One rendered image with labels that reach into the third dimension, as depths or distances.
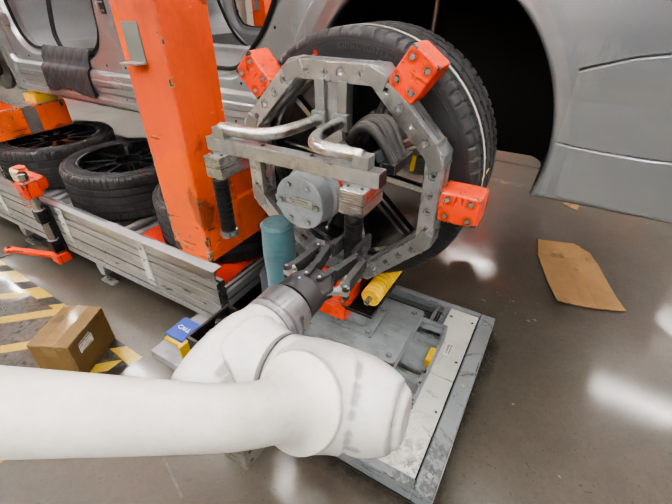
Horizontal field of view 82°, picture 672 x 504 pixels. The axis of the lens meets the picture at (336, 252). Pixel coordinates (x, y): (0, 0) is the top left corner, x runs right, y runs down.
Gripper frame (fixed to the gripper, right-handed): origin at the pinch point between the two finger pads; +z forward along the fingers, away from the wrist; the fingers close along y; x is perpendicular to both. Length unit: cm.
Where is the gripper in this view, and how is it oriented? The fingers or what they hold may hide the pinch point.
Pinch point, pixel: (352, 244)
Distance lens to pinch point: 75.4
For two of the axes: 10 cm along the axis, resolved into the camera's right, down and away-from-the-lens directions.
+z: 5.1, -4.8, 7.1
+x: 0.0, -8.3, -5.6
